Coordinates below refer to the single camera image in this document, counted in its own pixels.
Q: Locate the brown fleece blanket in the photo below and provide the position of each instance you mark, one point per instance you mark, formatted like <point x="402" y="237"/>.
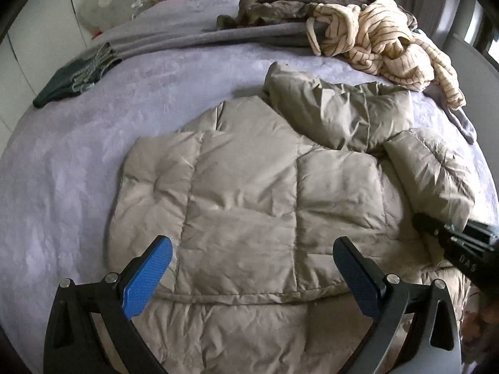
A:
<point x="296" y="6"/>

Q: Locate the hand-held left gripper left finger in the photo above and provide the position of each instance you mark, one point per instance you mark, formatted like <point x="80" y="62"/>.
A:
<point x="148" y="278"/>

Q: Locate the white electric fan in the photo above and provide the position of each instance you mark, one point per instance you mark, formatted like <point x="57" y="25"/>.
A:
<point x="105" y="4"/>

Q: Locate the beige puffer jacket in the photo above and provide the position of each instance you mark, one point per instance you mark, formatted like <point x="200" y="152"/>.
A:
<point x="241" y="202"/>

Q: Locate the grey folded blanket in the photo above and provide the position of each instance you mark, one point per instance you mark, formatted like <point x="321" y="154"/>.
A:
<point x="195" y="37"/>

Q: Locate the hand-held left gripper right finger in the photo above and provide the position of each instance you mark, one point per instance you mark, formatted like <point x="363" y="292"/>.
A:
<point x="356" y="280"/>

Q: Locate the lavender bed blanket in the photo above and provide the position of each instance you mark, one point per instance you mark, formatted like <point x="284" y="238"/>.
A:
<point x="117" y="93"/>

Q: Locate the dark green folded garment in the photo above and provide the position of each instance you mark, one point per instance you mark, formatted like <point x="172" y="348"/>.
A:
<point x="62" y="81"/>

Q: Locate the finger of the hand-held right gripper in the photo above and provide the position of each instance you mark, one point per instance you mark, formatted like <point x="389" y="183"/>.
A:
<point x="430" y="226"/>

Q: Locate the cream striped robe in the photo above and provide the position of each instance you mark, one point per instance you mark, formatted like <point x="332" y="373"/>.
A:
<point x="382" y="43"/>

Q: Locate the window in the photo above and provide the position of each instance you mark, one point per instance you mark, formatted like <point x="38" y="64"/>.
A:
<point x="483" y="27"/>

